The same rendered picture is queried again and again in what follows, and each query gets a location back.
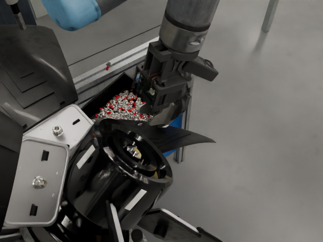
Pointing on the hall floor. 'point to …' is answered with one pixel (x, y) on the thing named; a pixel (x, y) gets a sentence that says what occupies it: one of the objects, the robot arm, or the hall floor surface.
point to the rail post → (180, 156)
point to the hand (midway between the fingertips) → (161, 121)
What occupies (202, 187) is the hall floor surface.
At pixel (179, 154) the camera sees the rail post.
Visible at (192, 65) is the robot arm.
